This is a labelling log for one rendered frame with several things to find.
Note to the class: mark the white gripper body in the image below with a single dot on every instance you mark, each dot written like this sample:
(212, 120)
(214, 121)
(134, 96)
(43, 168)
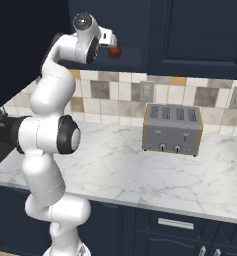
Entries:
(113, 40)

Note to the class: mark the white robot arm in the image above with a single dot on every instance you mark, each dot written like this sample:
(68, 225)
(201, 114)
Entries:
(50, 100)

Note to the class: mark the red apple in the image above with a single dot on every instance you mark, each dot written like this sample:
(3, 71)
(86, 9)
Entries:
(115, 52)

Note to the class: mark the dark blue closed cabinet door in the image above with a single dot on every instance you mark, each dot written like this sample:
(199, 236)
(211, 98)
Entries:
(196, 33)

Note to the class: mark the dark blue open cabinet door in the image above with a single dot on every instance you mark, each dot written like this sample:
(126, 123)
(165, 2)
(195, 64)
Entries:
(20, 43)

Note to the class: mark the grey four-slot toaster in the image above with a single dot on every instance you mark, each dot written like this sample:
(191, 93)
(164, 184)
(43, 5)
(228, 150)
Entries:
(171, 131)

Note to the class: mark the black hob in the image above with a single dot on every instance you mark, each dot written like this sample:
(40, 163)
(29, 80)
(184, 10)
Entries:
(0, 140)

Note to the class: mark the dark blue drawer front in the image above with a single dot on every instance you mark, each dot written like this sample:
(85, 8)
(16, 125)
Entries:
(235, 233)
(183, 225)

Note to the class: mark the dark blue base cupboard door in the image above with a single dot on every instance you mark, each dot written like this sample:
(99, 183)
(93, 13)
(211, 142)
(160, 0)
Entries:
(10, 220)
(166, 245)
(231, 251)

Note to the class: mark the dark blue wall cabinet body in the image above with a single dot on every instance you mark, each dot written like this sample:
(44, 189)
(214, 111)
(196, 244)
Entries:
(130, 36)

